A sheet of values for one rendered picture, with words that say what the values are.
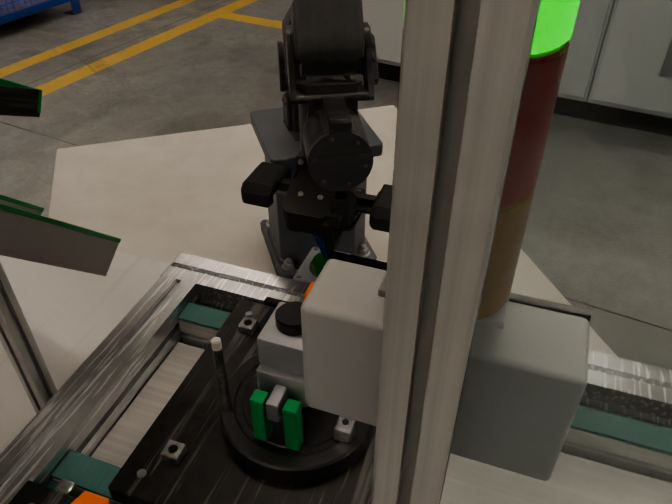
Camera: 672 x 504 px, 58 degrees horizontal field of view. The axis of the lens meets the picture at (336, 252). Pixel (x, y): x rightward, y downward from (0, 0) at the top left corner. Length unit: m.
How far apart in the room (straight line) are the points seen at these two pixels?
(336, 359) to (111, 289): 0.65
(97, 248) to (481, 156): 0.57
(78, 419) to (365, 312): 0.40
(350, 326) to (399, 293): 0.07
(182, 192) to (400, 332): 0.90
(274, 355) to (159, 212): 0.60
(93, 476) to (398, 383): 0.41
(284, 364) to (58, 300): 0.49
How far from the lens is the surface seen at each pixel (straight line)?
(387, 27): 3.68
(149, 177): 1.14
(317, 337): 0.27
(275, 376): 0.48
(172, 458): 0.54
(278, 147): 0.77
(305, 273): 0.71
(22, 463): 0.62
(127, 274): 0.92
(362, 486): 0.52
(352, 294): 0.27
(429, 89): 0.16
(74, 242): 0.67
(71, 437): 0.61
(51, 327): 0.87
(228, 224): 0.98
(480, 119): 0.16
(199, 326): 0.69
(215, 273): 0.73
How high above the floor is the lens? 1.42
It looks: 38 degrees down
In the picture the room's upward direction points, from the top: straight up
